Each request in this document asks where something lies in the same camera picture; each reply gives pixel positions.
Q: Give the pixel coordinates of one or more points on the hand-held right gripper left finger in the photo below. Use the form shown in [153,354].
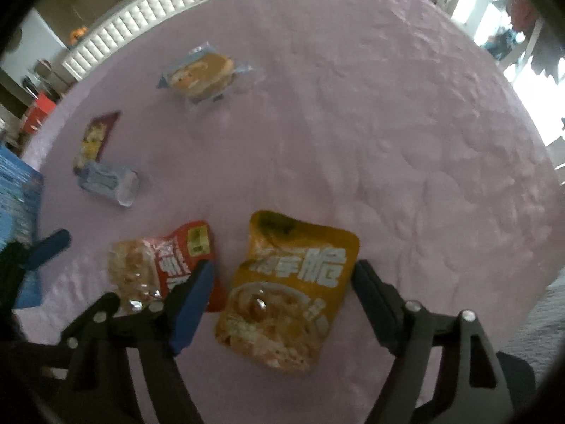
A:
[192,309]

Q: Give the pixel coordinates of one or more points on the blue plastic basket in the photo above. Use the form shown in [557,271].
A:
[17,203]

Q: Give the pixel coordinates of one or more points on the red paper bag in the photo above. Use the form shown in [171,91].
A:
[39,110]

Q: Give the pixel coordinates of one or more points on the blue white bread packet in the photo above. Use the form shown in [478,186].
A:
[203,73]

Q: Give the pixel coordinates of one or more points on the chair with grey patterned cover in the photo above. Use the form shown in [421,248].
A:
[543,318]

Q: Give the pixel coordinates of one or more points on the red snack packet clear window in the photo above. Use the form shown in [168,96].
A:
[150,265]

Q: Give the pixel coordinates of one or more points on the small clear blue packet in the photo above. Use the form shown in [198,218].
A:
[106,183]

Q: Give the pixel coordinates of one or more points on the red and yellow snack packet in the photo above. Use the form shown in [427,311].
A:
[95,139]

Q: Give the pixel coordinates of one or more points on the white tufted television cabinet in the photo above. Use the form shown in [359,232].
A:
[132,17]

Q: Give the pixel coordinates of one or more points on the plate of oranges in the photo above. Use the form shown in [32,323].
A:
[79,34]

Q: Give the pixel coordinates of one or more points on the red garment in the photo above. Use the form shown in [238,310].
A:
[523,9]

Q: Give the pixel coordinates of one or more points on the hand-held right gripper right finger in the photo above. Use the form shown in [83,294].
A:
[375,300]

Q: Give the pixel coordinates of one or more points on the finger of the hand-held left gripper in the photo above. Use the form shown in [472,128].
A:
[48,246]

